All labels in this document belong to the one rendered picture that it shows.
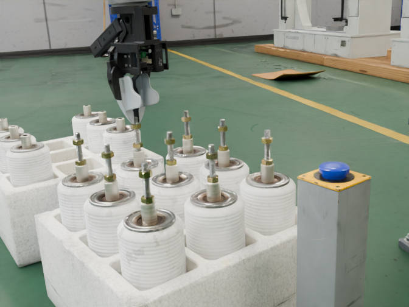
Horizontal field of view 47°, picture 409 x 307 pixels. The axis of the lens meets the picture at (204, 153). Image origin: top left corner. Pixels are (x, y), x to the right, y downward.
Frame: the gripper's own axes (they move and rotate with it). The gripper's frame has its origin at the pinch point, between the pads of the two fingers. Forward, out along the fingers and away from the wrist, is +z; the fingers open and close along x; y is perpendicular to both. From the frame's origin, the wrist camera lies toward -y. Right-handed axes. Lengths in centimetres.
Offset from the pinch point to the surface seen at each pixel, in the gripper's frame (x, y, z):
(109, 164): -14.2, 10.2, 4.0
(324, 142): 110, -16, 35
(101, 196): -14.8, 8.1, 9.7
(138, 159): -0.8, 1.4, 8.5
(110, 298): -24.0, 20.5, 19.1
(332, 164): -0.6, 41.6, 2.1
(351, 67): 301, -93, 32
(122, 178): -4.7, 0.9, 11.1
